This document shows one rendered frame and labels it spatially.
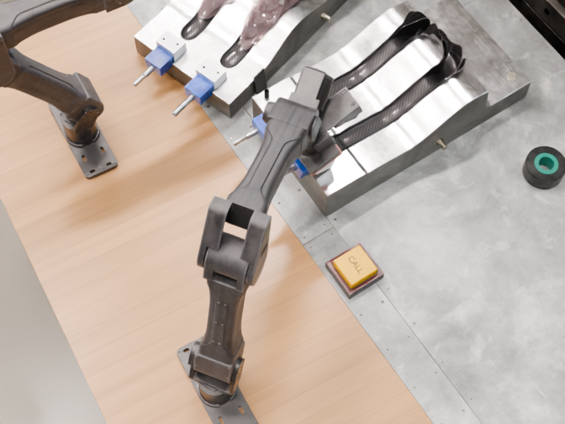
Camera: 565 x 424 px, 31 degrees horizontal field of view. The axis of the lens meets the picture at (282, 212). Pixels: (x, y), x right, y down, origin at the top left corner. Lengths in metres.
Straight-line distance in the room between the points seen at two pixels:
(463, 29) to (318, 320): 0.69
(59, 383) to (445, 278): 1.19
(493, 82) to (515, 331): 0.51
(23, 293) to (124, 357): 1.00
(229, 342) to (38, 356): 1.19
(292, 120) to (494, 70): 0.64
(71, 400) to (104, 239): 0.83
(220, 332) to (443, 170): 0.64
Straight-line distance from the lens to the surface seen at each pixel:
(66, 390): 2.73
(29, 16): 1.73
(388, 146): 1.95
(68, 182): 2.04
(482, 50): 2.13
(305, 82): 1.67
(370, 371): 1.86
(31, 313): 2.82
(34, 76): 1.84
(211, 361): 1.69
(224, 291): 1.55
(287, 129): 1.57
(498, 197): 2.03
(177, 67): 2.08
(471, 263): 1.96
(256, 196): 1.49
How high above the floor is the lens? 2.57
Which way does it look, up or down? 64 degrees down
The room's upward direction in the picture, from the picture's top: 1 degrees clockwise
